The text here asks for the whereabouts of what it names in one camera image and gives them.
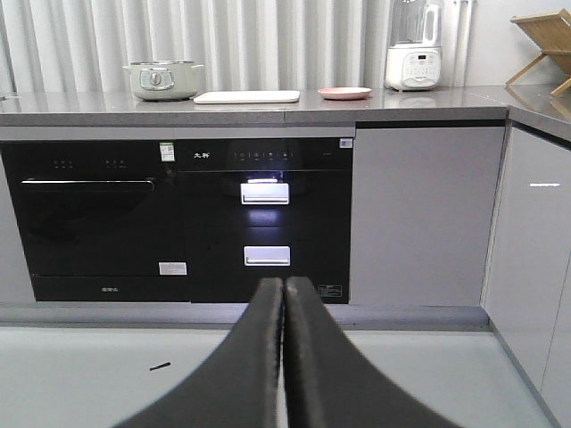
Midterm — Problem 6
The small black floor strip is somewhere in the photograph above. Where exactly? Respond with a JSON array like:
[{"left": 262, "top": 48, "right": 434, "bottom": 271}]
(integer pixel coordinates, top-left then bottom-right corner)
[{"left": 149, "top": 361, "right": 171, "bottom": 371}]

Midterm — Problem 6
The grey side cabinet door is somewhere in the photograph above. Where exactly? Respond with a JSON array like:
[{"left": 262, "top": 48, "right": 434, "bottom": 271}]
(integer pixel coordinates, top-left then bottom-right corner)
[{"left": 484, "top": 128, "right": 570, "bottom": 389}]

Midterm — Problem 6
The black drawer sterilizer cabinet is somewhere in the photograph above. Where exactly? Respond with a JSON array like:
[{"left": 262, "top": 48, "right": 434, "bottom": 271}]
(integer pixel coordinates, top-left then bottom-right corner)
[{"left": 175, "top": 137, "right": 353, "bottom": 304}]

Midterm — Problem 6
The wooden folding dish rack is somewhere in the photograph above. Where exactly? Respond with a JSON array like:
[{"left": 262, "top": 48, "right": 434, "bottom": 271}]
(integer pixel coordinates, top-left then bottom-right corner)
[{"left": 506, "top": 9, "right": 570, "bottom": 97}]

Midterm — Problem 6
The black built-in oven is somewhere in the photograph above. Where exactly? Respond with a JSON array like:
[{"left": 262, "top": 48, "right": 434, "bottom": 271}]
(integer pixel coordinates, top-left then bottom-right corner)
[{"left": 1, "top": 140, "right": 190, "bottom": 302}]

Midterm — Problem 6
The pale green electric cooking pot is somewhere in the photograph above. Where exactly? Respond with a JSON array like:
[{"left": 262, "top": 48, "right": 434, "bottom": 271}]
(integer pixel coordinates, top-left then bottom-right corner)
[{"left": 122, "top": 61, "right": 204, "bottom": 101}]

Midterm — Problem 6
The pink round plate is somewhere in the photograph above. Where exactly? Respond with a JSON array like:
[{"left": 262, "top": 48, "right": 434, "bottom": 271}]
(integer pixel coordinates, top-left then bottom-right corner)
[{"left": 318, "top": 86, "right": 372, "bottom": 101}]

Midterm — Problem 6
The cream bear serving tray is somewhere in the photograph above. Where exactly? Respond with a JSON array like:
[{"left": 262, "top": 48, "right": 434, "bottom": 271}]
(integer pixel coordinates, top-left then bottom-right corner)
[{"left": 193, "top": 90, "right": 301, "bottom": 104}]

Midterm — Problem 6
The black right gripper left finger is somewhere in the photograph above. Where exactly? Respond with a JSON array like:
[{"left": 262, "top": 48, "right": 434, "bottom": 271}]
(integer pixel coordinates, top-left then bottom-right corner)
[{"left": 117, "top": 278, "right": 283, "bottom": 427}]

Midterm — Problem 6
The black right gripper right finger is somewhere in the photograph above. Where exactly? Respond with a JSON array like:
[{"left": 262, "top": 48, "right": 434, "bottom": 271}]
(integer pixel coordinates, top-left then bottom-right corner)
[{"left": 283, "top": 276, "right": 455, "bottom": 427}]

